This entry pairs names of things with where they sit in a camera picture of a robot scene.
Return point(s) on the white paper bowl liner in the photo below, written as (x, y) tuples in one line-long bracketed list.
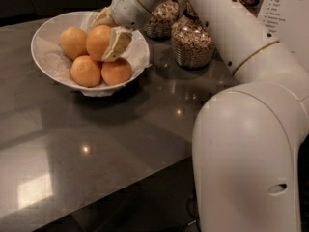
[(136, 53)]

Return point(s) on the glass cereal jar left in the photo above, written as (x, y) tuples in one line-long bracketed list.
[(163, 17)]

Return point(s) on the glass cereal jar middle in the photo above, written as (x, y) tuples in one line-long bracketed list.
[(191, 44)]

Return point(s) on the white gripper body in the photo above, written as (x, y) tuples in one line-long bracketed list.
[(127, 10)]

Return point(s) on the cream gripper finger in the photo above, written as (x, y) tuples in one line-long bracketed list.
[(120, 39), (104, 17)]

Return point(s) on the white allergens sign card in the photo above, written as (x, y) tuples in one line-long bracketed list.
[(288, 20)]

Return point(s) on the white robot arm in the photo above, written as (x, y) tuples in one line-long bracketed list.
[(246, 139)]

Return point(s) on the orange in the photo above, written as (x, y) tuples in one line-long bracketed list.
[(85, 71), (73, 42), (114, 73), (98, 41)]

